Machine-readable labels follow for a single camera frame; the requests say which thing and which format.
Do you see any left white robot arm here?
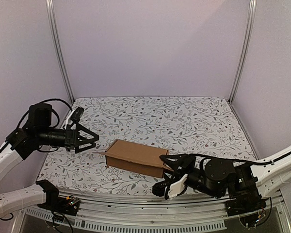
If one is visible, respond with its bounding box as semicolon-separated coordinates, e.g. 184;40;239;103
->
0;100;99;221

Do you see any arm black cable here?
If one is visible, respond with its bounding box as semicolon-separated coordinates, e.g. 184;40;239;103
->
184;151;291;168
14;98;73;132

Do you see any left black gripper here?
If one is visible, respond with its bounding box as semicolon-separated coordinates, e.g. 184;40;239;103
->
37;122;99;153

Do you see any brown cardboard box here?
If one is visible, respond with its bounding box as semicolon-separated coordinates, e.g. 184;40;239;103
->
99;139;172;178

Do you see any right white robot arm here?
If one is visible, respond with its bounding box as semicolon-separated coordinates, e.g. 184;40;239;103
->
152;145;291;212

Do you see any right aluminium frame post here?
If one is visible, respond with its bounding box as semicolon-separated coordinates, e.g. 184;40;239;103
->
228;0;257;105

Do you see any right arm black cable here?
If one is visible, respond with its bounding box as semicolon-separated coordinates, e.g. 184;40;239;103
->
184;151;291;168

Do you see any aluminium frame post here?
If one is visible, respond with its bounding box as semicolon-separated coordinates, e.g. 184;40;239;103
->
46;0;75;103
228;0;257;105

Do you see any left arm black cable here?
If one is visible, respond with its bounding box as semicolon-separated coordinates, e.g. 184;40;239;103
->
14;98;73;132

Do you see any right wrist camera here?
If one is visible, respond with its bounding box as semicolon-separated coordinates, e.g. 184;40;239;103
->
164;174;188;200

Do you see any aluminium front rail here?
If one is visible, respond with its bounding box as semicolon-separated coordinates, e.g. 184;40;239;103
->
11;187;291;233

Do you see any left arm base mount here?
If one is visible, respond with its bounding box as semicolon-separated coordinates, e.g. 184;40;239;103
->
36;180;81;216

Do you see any left aluminium frame post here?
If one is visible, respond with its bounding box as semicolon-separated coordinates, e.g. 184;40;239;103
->
46;0;75;103

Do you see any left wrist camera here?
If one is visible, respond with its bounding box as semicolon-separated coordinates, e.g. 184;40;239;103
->
62;107;84;130

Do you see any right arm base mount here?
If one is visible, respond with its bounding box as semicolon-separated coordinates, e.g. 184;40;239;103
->
225;198;267;216

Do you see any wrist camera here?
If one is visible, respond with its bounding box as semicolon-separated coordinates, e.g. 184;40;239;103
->
62;107;84;130
164;174;188;200

